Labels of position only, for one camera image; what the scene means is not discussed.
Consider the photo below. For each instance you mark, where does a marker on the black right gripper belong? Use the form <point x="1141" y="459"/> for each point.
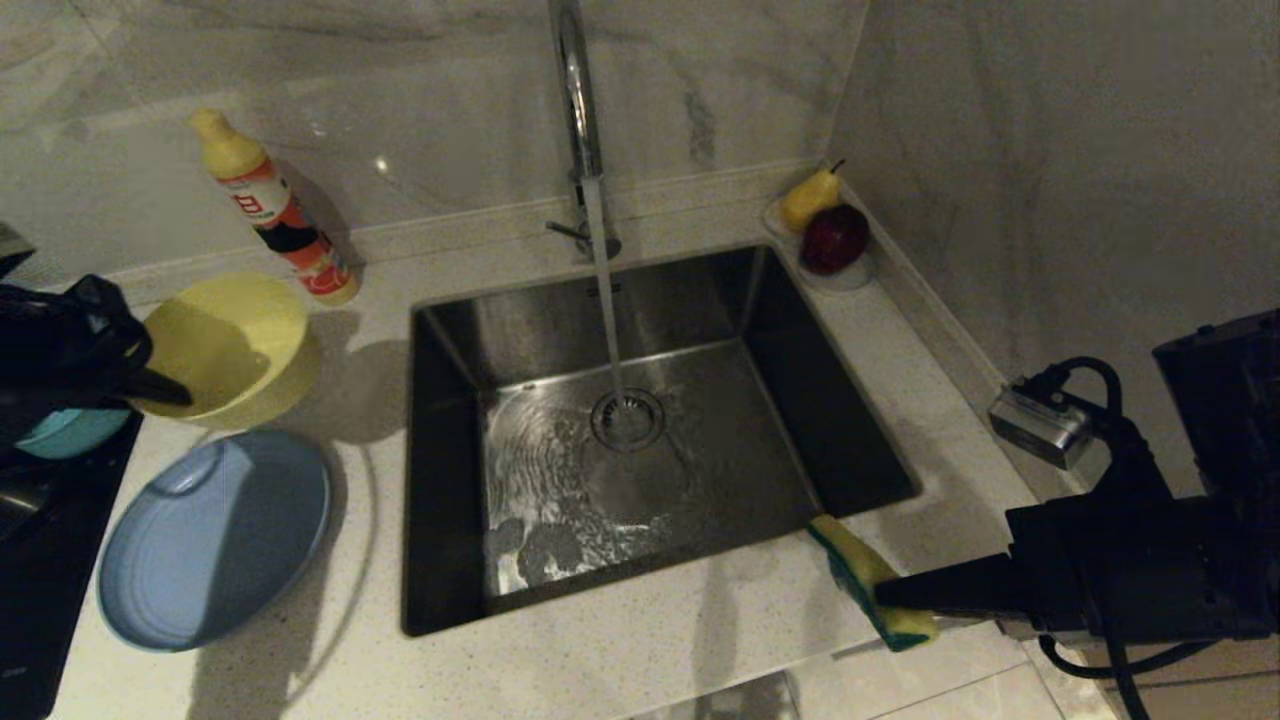
<point x="1120" y="570"/>

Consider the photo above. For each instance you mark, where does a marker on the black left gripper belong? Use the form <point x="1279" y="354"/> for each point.
<point x="60" y="345"/>

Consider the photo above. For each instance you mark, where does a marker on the yellow bowl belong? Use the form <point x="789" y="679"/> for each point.
<point x="240" y="350"/>

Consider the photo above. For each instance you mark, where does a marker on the teal bowl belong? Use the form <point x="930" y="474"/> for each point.
<point x="75" y="435"/>

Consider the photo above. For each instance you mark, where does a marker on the yellow sponge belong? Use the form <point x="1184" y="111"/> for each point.
<point x="860" y="565"/>

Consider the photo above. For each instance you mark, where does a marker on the orange white dish soap bottle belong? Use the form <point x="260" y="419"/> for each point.
<point x="270" y="205"/>

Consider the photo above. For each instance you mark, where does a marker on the chrome kitchen faucet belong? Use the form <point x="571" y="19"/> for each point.
<point x="580" y="120"/>

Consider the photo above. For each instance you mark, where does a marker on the stainless steel sink basin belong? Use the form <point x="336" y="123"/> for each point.
<point x="720" y="480"/>

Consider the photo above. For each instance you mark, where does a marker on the blue plate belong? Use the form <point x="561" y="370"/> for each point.
<point x="210" y="540"/>

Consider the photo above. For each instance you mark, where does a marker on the black induction cooktop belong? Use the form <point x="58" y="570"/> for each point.
<point x="40" y="620"/>

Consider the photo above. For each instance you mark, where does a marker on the wooden cabinet front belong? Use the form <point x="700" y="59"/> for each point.
<point x="1230" y="690"/>

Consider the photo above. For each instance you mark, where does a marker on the small white fruit dish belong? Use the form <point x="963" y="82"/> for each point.
<point x="845" y="280"/>

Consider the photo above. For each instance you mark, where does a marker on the dark red apple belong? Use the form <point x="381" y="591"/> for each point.
<point x="833" y="240"/>

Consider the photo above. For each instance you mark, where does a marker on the round metal drain strainer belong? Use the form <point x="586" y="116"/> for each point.
<point x="628" y="420"/>

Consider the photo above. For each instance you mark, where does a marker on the yellow pear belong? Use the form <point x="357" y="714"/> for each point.
<point x="806" y="200"/>

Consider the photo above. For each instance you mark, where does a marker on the running water stream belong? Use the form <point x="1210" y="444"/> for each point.
<point x="603" y="300"/>

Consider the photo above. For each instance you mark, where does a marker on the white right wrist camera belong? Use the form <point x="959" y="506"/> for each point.
<point x="1045" y="430"/>

